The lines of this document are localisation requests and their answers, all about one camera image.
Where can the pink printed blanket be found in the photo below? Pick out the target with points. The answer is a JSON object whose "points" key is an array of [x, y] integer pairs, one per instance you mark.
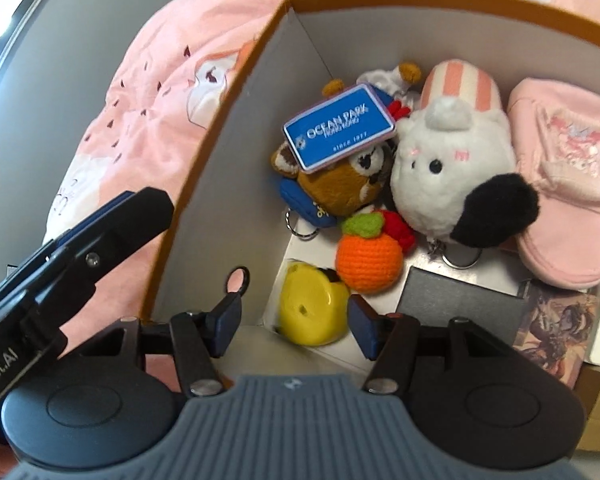
{"points": [[145, 110]]}

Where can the illustrated art card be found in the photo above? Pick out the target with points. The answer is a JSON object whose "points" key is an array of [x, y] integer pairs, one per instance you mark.
{"points": [[555, 330]]}

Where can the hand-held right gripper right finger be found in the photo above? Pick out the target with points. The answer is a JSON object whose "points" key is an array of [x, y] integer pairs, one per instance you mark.
{"points": [[362, 327]]}

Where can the chef bear plush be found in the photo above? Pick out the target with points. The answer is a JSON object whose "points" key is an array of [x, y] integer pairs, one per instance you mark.
{"points": [[380, 77]]}

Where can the dark grey box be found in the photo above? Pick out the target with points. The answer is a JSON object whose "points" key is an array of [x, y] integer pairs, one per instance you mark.
{"points": [[460, 300]]}

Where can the orange cardboard box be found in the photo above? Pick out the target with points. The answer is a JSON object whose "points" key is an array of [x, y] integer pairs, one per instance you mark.
{"points": [[240, 185]]}

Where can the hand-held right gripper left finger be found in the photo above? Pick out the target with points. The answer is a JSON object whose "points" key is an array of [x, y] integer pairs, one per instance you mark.
{"points": [[227, 320]]}

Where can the pink wallet case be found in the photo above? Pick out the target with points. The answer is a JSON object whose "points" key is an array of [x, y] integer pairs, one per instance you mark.
{"points": [[570, 220]]}

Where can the blue rectangular tag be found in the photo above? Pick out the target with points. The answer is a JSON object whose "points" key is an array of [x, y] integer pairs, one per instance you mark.
{"points": [[340, 127]]}

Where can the yellow round case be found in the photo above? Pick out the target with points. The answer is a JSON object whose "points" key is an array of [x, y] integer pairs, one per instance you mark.
{"points": [[310, 305]]}

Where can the white striped bunny plush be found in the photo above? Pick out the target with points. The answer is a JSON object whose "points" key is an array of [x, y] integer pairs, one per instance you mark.
{"points": [[445, 170]]}

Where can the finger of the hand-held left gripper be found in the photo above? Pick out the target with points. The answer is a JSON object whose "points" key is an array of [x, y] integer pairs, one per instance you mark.
{"points": [[87, 217], [130, 225]]}

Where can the brown raccoon plush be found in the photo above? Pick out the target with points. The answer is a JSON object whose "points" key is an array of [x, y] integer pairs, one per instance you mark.
{"points": [[340, 185]]}

